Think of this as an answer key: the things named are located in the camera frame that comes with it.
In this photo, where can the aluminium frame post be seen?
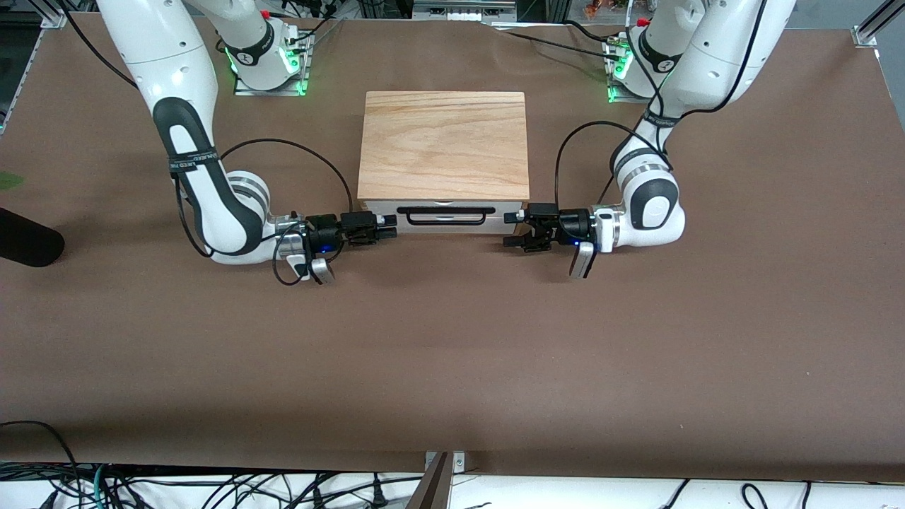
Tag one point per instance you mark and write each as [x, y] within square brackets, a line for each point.
[873, 25]
[53, 13]

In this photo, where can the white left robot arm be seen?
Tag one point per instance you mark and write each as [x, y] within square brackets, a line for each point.
[657, 205]

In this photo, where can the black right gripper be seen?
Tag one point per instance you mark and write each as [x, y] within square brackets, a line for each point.
[324, 230]

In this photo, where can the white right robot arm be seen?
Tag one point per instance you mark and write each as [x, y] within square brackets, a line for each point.
[170, 63]

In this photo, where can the grey camera stand bar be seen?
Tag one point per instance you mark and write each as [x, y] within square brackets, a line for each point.
[435, 488]

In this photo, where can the silver metal bracket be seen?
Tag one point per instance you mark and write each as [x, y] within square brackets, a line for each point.
[459, 463]

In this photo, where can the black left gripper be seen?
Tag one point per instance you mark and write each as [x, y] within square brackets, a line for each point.
[571, 225]

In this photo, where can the white drawer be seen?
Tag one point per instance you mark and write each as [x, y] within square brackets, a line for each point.
[428, 203]

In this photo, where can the black cylinder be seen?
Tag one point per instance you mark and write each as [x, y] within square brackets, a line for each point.
[28, 240]

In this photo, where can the light wooden drawer cabinet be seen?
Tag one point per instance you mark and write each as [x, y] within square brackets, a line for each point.
[444, 141]

